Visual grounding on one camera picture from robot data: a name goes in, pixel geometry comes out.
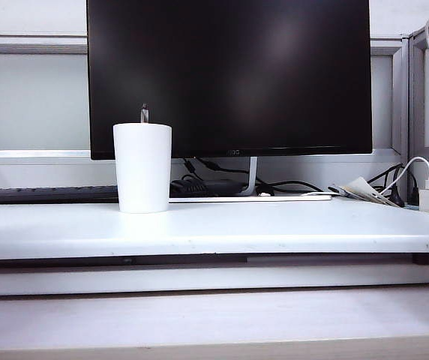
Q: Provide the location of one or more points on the folded paper booklet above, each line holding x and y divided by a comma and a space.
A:
362, 187

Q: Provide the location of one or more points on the black power brick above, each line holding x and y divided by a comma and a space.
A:
212, 185

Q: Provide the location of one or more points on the grey partition frame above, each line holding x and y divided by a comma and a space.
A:
412, 93

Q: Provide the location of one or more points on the black keyboard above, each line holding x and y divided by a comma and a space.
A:
42, 195

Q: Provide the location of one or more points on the black board foot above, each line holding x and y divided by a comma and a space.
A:
422, 258

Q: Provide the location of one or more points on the white raised desk board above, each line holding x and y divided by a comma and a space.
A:
237, 225

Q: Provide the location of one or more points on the white ceramic mug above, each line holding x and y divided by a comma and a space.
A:
142, 168

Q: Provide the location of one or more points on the silver monitor stand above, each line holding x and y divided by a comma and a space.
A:
251, 176

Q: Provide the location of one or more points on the black AOC computer monitor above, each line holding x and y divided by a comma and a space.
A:
237, 75

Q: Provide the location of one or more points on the metal spoon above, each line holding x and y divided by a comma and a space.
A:
144, 113

